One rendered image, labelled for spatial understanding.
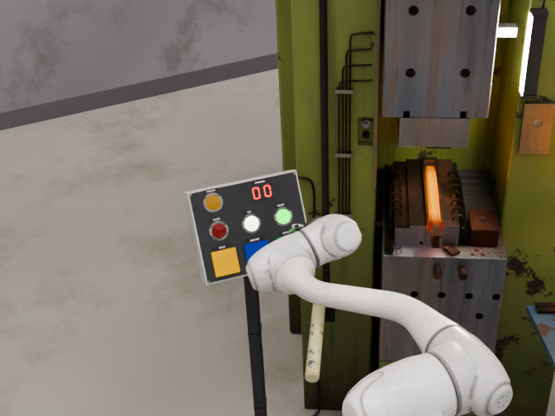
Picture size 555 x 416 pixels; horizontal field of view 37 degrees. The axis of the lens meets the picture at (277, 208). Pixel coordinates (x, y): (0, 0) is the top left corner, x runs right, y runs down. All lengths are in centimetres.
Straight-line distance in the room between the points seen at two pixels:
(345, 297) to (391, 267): 81
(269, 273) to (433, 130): 75
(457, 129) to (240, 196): 66
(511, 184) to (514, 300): 48
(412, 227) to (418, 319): 91
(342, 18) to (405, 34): 23
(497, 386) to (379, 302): 35
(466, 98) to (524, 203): 51
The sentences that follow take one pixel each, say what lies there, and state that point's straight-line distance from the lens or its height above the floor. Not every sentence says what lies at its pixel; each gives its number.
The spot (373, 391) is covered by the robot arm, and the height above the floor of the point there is 136.
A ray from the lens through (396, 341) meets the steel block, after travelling 285.
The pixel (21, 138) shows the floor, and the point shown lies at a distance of 562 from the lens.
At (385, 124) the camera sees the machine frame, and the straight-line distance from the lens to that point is 299.
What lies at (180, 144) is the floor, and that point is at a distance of 525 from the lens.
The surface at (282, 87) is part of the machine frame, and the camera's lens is 305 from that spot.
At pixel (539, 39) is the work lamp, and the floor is 156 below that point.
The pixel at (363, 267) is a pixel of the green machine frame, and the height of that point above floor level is 71.
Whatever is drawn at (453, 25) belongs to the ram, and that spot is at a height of 164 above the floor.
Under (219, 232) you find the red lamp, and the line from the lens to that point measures 244.
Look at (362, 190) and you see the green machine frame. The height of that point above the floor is 103.
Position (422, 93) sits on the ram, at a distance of 241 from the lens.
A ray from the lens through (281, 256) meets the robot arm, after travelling 196.
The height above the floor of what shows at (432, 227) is 102.
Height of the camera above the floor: 246
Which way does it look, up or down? 33 degrees down
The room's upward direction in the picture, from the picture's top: 3 degrees counter-clockwise
